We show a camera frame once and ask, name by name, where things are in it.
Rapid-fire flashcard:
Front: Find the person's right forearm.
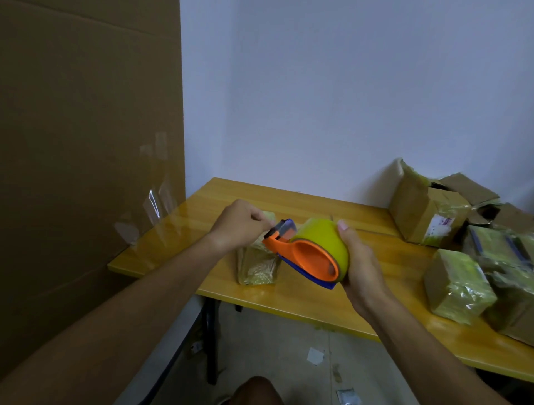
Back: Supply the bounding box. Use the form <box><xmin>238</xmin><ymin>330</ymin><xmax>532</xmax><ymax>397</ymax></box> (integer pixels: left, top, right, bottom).
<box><xmin>367</xmin><ymin>292</ymin><xmax>512</xmax><ymax>405</ymax></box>

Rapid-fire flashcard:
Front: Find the person's left leg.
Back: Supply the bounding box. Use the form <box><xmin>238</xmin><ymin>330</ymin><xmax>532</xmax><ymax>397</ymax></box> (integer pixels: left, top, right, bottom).
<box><xmin>226</xmin><ymin>376</ymin><xmax>285</xmax><ymax>405</ymax></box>

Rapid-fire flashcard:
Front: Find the taped box with label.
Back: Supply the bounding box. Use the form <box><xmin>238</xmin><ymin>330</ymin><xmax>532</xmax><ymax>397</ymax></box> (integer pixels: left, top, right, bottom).
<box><xmin>236</xmin><ymin>210</ymin><xmax>283</xmax><ymax>287</ymax></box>

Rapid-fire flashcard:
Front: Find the person's right hand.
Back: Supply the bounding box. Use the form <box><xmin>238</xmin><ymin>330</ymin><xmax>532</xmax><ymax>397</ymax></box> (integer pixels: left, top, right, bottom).
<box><xmin>335</xmin><ymin>220</ymin><xmax>395</xmax><ymax>320</ymax></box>

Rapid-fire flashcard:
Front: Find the large brown cardboard sheet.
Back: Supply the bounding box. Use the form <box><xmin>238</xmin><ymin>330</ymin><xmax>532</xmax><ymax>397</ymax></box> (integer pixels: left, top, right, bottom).
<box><xmin>0</xmin><ymin>0</ymin><xmax>187</xmax><ymax>381</ymax></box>

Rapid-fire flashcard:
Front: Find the orange dispenser with yellow tape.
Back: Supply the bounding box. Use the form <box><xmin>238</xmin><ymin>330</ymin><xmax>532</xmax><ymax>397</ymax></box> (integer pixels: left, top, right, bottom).
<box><xmin>261</xmin><ymin>216</ymin><xmax>351</xmax><ymax>291</ymax></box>

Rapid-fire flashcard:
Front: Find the yellow wooden table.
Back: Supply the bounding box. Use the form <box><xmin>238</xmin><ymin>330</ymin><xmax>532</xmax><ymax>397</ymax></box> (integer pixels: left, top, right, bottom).
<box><xmin>107</xmin><ymin>176</ymin><xmax>534</xmax><ymax>384</ymax></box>

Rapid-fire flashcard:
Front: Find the row of cardboard boxes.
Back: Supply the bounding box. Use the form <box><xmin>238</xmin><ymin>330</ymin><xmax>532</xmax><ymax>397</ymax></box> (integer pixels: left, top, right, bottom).
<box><xmin>387</xmin><ymin>157</ymin><xmax>534</xmax><ymax>249</ymax></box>

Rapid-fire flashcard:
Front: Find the person's left forearm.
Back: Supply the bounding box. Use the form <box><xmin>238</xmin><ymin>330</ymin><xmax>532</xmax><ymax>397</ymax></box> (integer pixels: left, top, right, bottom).
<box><xmin>0</xmin><ymin>233</ymin><xmax>226</xmax><ymax>405</ymax></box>

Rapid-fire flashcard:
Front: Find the silver foil packet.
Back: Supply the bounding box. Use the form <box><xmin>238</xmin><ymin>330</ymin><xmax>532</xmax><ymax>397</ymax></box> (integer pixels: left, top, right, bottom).
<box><xmin>335</xmin><ymin>387</ymin><xmax>363</xmax><ymax>405</ymax></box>

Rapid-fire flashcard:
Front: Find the person's left hand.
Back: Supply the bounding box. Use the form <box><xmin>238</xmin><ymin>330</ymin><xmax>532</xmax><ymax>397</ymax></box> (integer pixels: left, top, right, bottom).
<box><xmin>207</xmin><ymin>199</ymin><xmax>277</xmax><ymax>253</ymax></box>

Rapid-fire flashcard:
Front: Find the black metal table leg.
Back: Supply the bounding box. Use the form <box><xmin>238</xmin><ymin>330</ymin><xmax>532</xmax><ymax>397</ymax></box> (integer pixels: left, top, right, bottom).
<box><xmin>201</xmin><ymin>297</ymin><xmax>221</xmax><ymax>386</ymax></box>

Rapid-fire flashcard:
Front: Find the taped box with blue stripe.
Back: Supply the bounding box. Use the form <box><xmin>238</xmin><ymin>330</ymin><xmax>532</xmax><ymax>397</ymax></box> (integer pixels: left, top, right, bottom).
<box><xmin>460</xmin><ymin>225</ymin><xmax>531</xmax><ymax>273</ymax></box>

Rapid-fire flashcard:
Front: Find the small box with 031 label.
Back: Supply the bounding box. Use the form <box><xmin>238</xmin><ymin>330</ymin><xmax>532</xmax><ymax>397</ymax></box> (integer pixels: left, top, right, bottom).
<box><xmin>422</xmin><ymin>248</ymin><xmax>498</xmax><ymax>327</ymax></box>

